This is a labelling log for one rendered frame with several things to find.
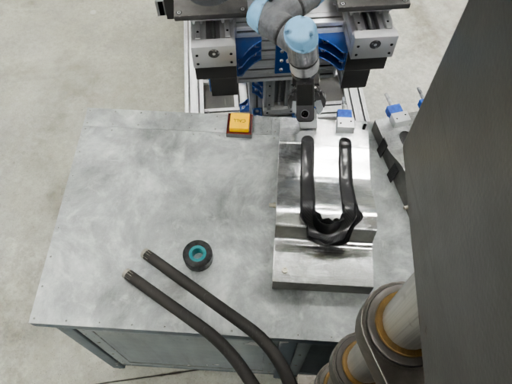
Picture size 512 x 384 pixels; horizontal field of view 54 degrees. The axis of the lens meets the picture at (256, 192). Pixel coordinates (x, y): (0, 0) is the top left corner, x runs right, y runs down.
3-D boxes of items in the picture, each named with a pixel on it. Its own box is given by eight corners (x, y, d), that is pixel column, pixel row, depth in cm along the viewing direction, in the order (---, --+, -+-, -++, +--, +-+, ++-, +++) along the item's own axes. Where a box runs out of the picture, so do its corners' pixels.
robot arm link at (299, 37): (296, 5, 115) (325, 24, 113) (299, 36, 126) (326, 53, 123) (273, 28, 114) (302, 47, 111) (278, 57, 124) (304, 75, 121)
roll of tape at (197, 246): (206, 240, 142) (206, 235, 139) (217, 265, 138) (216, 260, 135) (180, 251, 140) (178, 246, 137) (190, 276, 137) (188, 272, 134)
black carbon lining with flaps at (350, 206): (299, 139, 150) (302, 120, 142) (353, 142, 150) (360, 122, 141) (296, 248, 133) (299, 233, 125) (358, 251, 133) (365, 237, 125)
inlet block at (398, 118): (376, 100, 162) (380, 89, 157) (391, 97, 163) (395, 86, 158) (391, 133, 156) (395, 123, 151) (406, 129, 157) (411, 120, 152)
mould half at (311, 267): (279, 134, 159) (280, 107, 147) (362, 139, 158) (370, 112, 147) (271, 288, 135) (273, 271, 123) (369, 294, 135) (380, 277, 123)
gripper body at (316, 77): (321, 76, 140) (319, 49, 129) (321, 104, 137) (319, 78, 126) (292, 77, 141) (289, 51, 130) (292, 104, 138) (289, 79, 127)
